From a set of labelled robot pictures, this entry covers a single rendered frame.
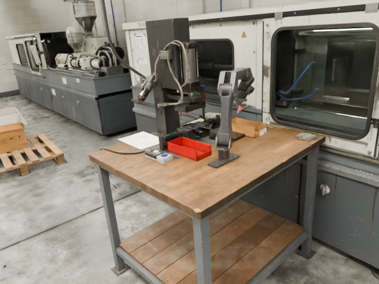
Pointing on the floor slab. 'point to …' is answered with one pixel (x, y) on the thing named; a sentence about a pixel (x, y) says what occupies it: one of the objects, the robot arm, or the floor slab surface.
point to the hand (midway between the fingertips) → (233, 107)
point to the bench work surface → (211, 211)
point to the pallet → (45, 143)
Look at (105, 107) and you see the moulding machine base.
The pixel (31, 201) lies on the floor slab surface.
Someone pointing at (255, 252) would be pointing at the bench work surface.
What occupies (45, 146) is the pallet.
